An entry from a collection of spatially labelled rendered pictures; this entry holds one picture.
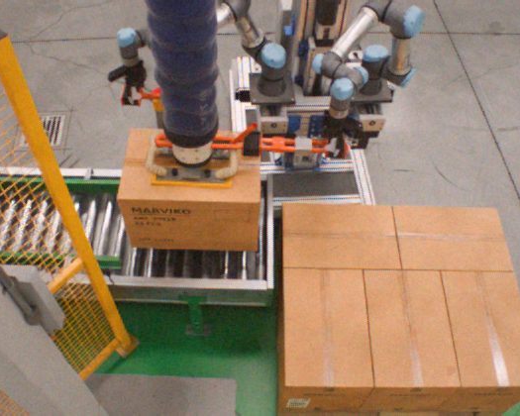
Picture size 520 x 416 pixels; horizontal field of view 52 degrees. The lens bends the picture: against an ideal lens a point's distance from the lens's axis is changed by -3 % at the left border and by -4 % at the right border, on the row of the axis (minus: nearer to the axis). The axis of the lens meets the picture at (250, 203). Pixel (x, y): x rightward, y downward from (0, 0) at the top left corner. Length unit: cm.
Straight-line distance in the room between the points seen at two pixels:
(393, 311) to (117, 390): 151
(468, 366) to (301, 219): 109
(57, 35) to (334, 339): 357
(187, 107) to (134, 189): 50
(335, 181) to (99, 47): 238
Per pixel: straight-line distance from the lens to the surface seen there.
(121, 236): 290
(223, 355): 314
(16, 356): 150
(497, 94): 483
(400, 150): 410
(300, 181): 349
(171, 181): 235
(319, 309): 268
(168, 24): 182
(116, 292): 280
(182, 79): 195
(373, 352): 265
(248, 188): 234
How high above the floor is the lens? 296
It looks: 55 degrees down
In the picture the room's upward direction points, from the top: 3 degrees clockwise
